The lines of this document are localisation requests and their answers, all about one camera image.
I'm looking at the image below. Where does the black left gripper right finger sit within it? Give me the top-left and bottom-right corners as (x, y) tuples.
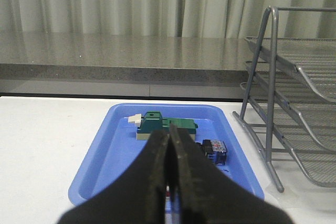
(167, 124), (292, 223)

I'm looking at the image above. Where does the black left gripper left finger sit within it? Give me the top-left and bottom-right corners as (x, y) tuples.
(59, 131), (169, 223)

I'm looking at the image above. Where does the white circuit breaker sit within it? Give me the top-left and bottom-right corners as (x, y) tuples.
(165, 186), (172, 224)

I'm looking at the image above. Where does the blue plastic tray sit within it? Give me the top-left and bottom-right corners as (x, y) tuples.
(68, 103), (265, 206)

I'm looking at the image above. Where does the grey stone counter ledge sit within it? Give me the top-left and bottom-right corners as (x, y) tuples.
(1, 31), (253, 100)

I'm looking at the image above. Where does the grey curtain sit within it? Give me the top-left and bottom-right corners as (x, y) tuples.
(1, 0), (335, 38)

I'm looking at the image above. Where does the green and beige switch block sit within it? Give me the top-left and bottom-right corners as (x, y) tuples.
(128, 111), (198, 140)

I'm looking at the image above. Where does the grey wire mesh tray rack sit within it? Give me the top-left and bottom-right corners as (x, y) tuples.
(234, 6), (335, 192)

